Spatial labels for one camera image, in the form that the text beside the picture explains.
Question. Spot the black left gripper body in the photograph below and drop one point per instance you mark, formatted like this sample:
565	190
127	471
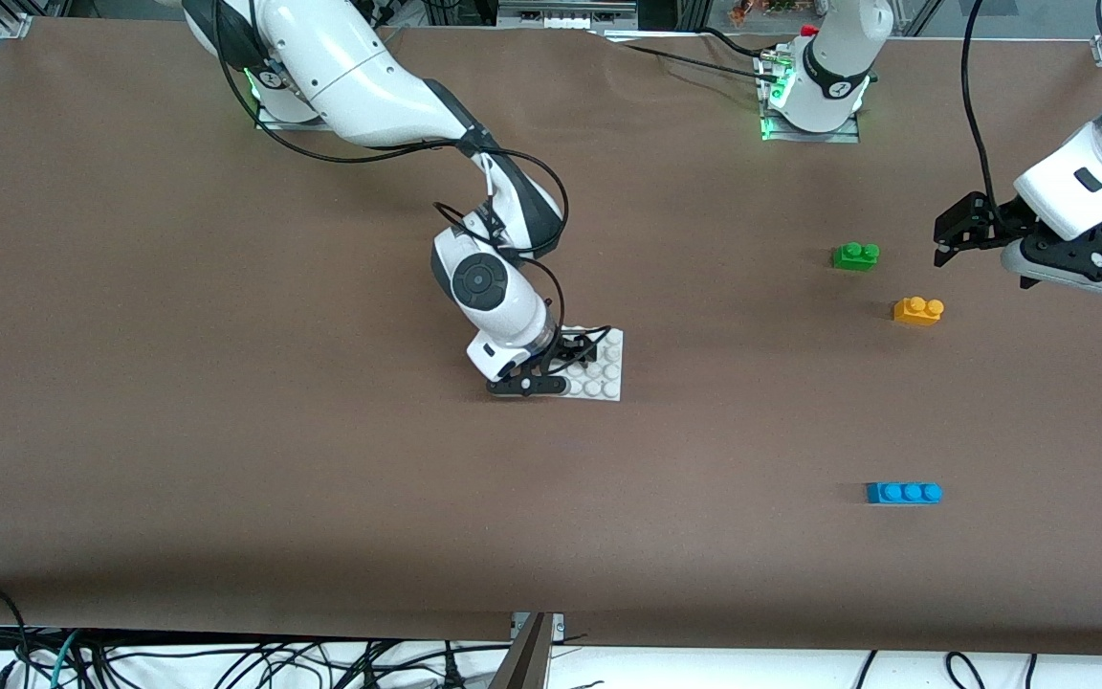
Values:
984	227

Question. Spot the white studded base plate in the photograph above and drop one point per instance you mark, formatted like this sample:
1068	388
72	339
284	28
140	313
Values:
604	378

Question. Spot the yellow two-stud block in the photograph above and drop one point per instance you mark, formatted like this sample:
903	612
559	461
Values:
916	312

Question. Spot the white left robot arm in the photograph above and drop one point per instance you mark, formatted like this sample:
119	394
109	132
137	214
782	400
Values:
833	57

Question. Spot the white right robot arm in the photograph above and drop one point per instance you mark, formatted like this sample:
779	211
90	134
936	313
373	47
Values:
360	86

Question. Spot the green two-stud block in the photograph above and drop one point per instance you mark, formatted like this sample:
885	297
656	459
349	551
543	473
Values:
854	258

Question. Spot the blue three-stud block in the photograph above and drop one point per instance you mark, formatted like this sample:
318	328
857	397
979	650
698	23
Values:
903	494

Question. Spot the brown paper table cover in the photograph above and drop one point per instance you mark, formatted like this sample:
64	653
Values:
704	536

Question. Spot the colourful background object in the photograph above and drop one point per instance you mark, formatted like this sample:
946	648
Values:
761	10

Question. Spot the white power strip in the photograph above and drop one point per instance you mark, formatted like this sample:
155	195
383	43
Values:
561	19

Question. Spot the aluminium frame profile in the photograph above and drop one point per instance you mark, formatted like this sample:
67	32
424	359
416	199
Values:
919	14

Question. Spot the silver metal bracket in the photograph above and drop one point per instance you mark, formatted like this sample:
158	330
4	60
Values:
559	627

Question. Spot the dark metal post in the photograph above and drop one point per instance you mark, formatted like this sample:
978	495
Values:
522	665

